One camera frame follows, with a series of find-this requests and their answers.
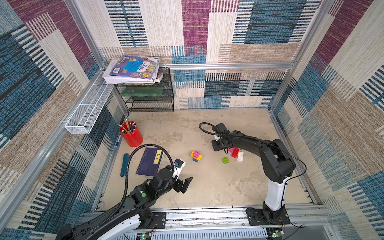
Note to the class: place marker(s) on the stack of books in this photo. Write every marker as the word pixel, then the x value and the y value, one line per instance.
pixel 133 70

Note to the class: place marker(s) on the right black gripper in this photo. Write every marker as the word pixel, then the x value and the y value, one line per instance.
pixel 221 142

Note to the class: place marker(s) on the purple notebook yellow label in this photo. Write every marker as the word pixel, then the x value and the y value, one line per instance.
pixel 150 162

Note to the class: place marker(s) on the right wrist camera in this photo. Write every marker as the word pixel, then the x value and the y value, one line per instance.
pixel 220 129

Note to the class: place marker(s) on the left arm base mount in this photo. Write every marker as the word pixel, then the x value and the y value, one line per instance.
pixel 157 221

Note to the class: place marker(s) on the red long lego brick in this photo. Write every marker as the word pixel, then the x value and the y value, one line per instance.
pixel 235 152

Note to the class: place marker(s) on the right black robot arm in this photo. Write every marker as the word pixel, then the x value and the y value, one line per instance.
pixel 278 167

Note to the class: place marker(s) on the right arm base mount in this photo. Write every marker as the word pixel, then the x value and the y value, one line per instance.
pixel 260 217

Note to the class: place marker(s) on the black wire shelf rack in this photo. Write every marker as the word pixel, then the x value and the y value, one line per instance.
pixel 158 97

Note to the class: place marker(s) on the lime green square lego brick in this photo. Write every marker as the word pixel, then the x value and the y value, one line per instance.
pixel 225 160

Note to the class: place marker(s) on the red pencil cup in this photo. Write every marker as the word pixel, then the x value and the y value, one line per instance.
pixel 131 133

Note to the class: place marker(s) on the blue pen by wall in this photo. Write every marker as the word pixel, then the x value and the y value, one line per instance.
pixel 118 142

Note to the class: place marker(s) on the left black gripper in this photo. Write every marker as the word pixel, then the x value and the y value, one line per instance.
pixel 179 188

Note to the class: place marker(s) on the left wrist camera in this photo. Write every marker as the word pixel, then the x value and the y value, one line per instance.
pixel 178 166

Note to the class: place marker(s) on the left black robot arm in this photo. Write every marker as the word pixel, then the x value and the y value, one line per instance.
pixel 133 212

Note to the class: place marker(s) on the white long lego brick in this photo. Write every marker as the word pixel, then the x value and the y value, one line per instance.
pixel 240 157

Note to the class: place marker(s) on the white wire mesh basket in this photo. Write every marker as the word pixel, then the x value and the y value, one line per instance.
pixel 87 112

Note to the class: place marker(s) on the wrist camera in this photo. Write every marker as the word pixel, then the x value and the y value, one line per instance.
pixel 220 129
pixel 178 166

